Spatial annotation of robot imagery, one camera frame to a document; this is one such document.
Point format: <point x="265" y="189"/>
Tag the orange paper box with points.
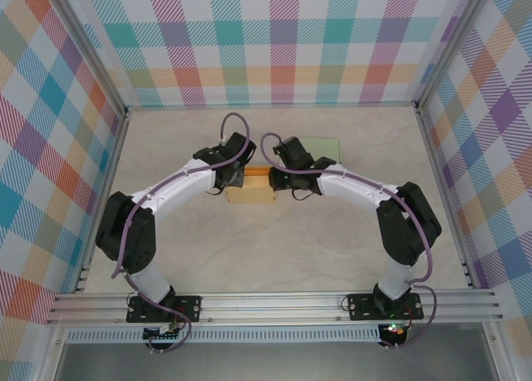
<point x="251" y="194"/>

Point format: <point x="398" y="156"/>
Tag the green paper box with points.
<point x="326" y="147"/>

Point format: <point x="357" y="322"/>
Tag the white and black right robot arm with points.
<point x="399" y="239"/>

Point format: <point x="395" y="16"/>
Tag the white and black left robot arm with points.
<point x="141" y="248"/>

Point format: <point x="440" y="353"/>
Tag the grey metal sheet panel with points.
<point x="270" y="362"/>

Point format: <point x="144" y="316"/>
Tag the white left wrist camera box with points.
<point x="223" y="142"/>

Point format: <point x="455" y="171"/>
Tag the long aluminium mounting rail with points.
<point x="270" y="304"/>

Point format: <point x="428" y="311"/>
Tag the aluminium side floor rail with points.
<point x="112" y="160"/>
<point x="434" y="160"/>

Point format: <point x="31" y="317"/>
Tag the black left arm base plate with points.
<point x="193" y="308"/>

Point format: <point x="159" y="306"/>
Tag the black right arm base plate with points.
<point x="357" y="308"/>

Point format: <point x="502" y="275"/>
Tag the aluminium frame post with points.
<point x="89" y="50"/>
<point x="451" y="44"/>

